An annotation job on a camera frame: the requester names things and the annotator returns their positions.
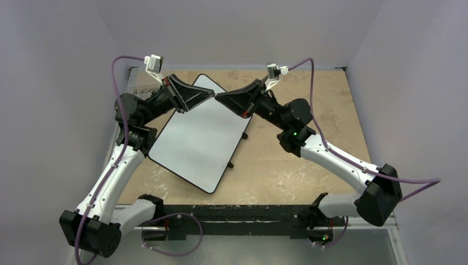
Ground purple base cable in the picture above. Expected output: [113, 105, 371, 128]
[141, 213, 204, 257]

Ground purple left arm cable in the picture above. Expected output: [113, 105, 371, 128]
[74, 55, 147, 265]

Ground white whiteboard black frame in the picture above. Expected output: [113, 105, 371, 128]
[147, 74, 253, 195]

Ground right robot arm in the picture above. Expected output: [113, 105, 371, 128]
[215, 79, 402, 227]

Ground clear plastic screw box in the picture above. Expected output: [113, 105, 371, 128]
[126, 83, 159, 99]

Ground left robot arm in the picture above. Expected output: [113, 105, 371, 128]
[59, 74, 216, 264]

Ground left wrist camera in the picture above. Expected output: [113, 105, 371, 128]
[144, 54, 164, 74]

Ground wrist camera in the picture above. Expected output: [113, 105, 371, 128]
[144, 54, 164, 74]
[266, 63, 289, 80]

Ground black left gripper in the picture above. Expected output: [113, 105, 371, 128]
[141, 74, 214, 126]

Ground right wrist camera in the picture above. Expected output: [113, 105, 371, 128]
[266, 63, 289, 80]

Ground aluminium frame rail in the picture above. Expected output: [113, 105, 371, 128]
[109, 204, 399, 235]

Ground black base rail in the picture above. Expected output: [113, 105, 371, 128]
[140, 204, 346, 242]

